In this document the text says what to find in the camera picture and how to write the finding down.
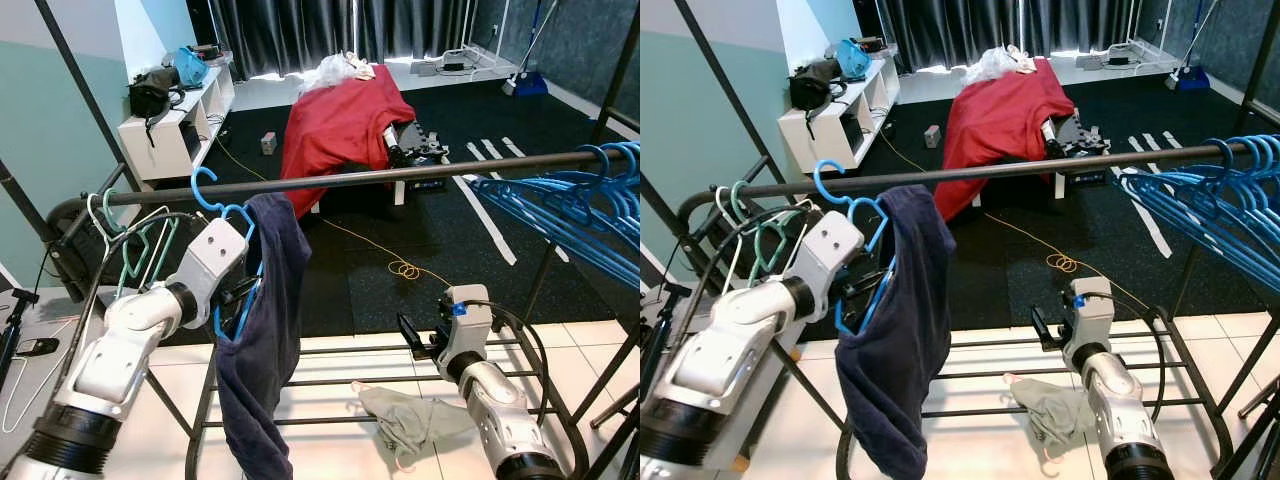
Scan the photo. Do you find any blue bag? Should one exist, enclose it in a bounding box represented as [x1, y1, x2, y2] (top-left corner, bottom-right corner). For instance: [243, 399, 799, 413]
[835, 38, 874, 81]
[172, 45, 210, 89]

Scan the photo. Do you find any grey garment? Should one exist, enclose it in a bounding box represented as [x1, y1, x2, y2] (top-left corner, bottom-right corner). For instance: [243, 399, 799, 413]
[1003, 372, 1098, 467]
[350, 380, 479, 471]

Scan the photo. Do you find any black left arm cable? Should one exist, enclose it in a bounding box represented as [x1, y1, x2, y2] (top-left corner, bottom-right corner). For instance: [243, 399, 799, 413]
[55, 210, 201, 401]
[690, 205, 836, 321]

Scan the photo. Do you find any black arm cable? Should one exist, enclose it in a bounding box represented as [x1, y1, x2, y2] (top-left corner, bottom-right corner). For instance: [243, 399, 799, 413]
[690, 205, 836, 321]
[468, 300, 551, 411]
[55, 210, 201, 401]
[1098, 288, 1173, 406]

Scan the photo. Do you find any long white floor tape strip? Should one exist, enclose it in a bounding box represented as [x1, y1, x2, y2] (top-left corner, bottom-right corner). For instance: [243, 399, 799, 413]
[452, 140, 519, 267]
[1110, 135, 1174, 259]

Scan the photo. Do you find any grey upholstered ottoman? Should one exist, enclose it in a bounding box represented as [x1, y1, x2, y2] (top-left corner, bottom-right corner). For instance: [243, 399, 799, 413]
[640, 280, 701, 346]
[0, 285, 101, 446]

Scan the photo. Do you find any black mechanical equipment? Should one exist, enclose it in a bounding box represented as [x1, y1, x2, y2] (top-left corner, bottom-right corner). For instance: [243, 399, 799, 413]
[1040, 112, 1114, 198]
[383, 118, 453, 206]

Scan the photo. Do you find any pale green hanger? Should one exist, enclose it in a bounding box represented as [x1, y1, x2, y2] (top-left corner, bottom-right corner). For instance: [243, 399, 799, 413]
[100, 188, 183, 293]
[730, 180, 806, 279]

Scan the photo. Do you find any blue plastic hanger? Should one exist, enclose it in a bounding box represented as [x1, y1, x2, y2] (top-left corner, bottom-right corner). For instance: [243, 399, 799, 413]
[190, 167, 266, 341]
[812, 158, 894, 337]
[480, 145, 641, 276]
[1140, 135, 1280, 298]
[1110, 138, 1280, 256]
[465, 142, 641, 251]
[1125, 138, 1280, 281]
[500, 140, 641, 293]

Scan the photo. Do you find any black curtain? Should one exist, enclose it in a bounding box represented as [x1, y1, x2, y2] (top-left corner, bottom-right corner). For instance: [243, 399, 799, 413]
[875, 0, 1143, 73]
[205, 0, 473, 81]

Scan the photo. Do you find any orange cable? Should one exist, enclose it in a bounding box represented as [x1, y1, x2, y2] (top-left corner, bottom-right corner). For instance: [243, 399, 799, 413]
[210, 135, 453, 288]
[880, 128, 1153, 311]

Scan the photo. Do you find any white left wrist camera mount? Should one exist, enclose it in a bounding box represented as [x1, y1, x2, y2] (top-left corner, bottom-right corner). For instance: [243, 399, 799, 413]
[183, 217, 249, 323]
[795, 210, 867, 313]

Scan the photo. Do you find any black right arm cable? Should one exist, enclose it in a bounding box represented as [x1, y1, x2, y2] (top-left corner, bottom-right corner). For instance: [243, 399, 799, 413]
[468, 300, 551, 411]
[1098, 288, 1173, 406]

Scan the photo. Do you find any navy blue garment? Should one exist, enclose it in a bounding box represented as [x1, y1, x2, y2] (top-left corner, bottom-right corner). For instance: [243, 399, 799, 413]
[214, 192, 313, 480]
[835, 185, 959, 479]

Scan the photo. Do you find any broom with thin handle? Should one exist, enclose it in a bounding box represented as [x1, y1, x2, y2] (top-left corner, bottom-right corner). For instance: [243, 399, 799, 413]
[512, 0, 563, 83]
[1180, 0, 1225, 76]

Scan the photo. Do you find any white shelf unit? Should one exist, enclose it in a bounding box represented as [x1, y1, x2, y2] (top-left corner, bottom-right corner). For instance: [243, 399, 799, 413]
[778, 55, 901, 174]
[118, 62, 237, 184]

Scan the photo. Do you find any white plastic hanger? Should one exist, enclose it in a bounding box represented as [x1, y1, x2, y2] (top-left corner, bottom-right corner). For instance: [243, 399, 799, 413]
[85, 192, 136, 301]
[712, 185, 751, 293]

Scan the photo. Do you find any white clothes pile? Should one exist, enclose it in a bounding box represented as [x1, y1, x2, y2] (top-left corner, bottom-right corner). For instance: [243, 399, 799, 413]
[298, 52, 377, 96]
[960, 45, 1043, 87]

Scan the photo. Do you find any blue dustpan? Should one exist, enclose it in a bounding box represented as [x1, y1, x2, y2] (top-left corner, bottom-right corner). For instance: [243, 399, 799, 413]
[1165, 65, 1212, 93]
[503, 70, 549, 98]

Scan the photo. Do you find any black metal clothes rack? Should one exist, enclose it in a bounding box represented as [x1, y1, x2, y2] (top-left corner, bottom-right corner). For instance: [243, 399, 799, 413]
[0, 0, 641, 480]
[640, 0, 1280, 480]

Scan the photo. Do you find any red cloth cover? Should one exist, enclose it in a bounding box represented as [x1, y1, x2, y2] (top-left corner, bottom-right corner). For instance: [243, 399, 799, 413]
[933, 58, 1077, 223]
[280, 63, 417, 219]

